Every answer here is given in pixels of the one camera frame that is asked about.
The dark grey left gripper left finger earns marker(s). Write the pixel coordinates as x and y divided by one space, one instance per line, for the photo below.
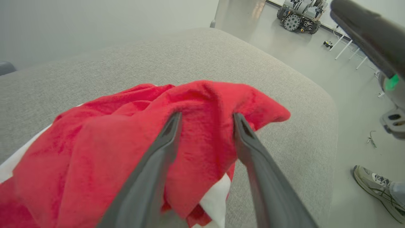
148 177

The white table frame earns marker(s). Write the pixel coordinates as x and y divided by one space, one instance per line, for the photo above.
344 49

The grey fabric sofa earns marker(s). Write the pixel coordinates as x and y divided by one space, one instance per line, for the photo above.
190 53

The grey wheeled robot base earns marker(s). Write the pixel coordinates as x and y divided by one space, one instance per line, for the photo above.
292 22

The grey white sneaker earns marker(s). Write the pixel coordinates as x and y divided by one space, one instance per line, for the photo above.
373 185

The grey partition support bracket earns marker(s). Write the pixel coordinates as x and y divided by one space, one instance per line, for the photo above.
213 24

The small black yellow toy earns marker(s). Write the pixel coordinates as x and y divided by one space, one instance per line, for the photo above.
328 44

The grey trouser leg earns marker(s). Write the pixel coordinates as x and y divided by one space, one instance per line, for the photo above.
399 191

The red shorts with white trim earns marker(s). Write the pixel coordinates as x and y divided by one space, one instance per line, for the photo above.
205 104

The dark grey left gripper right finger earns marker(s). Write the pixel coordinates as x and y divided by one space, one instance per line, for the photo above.
269 190

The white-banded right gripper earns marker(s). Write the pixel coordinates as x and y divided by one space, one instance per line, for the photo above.
397 98

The red white basketball jersey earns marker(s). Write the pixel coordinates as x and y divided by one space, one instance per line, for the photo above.
215 202

